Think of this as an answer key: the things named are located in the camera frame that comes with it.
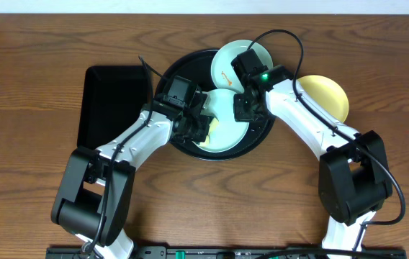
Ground yellow sponge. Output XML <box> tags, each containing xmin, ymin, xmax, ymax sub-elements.
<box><xmin>198</xmin><ymin>118</ymin><xmax>219</xmax><ymax>147</ymax></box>

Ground green plate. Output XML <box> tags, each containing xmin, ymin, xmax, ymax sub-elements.
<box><xmin>194</xmin><ymin>91</ymin><xmax>249</xmax><ymax>153</ymax></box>
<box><xmin>210</xmin><ymin>39</ymin><xmax>274</xmax><ymax>94</ymax></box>

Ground yellow plate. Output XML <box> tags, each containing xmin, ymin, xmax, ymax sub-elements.
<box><xmin>298</xmin><ymin>75</ymin><xmax>349</xmax><ymax>122</ymax></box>

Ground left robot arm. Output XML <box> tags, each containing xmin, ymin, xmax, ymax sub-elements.
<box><xmin>51</xmin><ymin>92</ymin><xmax>213</xmax><ymax>258</ymax></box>

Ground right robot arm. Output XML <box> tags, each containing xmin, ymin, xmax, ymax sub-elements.
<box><xmin>232</xmin><ymin>64</ymin><xmax>393</xmax><ymax>252</ymax></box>

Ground round black tray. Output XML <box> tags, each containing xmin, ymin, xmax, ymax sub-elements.
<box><xmin>163</xmin><ymin>48</ymin><xmax>274</xmax><ymax>160</ymax></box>

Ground black rectangular tray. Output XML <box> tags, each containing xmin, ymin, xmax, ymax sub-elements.
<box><xmin>77</xmin><ymin>65</ymin><xmax>149</xmax><ymax>150</ymax></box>

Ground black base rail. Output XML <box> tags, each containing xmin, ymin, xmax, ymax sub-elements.
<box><xmin>45</xmin><ymin>245</ymin><xmax>407</xmax><ymax>259</ymax></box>

